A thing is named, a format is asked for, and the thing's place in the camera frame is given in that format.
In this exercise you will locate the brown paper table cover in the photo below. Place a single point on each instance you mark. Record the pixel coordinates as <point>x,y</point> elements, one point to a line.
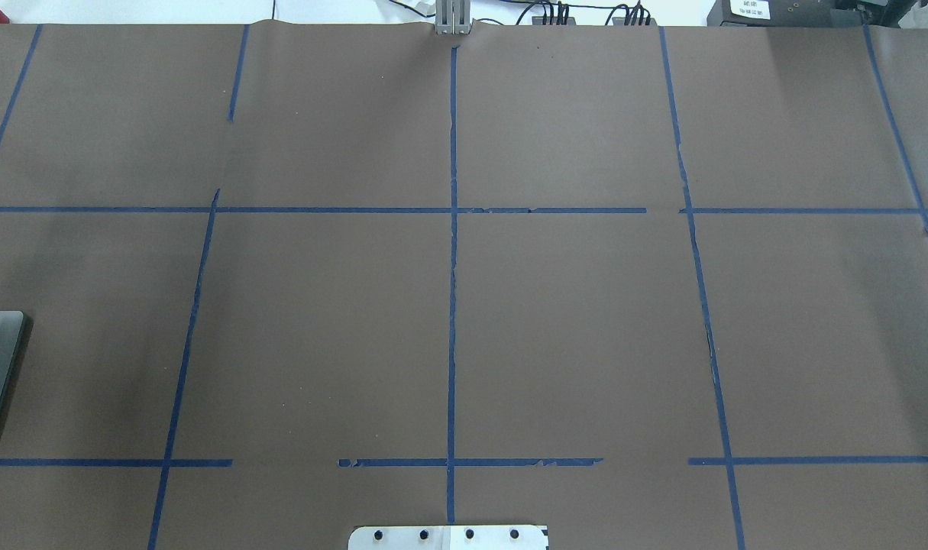
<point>649,288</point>

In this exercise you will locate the black label printer box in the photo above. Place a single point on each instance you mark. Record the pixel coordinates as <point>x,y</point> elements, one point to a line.
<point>784,14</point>

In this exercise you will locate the grey aluminium frame post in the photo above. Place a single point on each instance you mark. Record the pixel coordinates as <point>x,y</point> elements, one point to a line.
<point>453,17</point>

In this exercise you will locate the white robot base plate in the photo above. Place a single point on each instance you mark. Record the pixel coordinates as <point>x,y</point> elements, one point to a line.
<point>450,537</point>

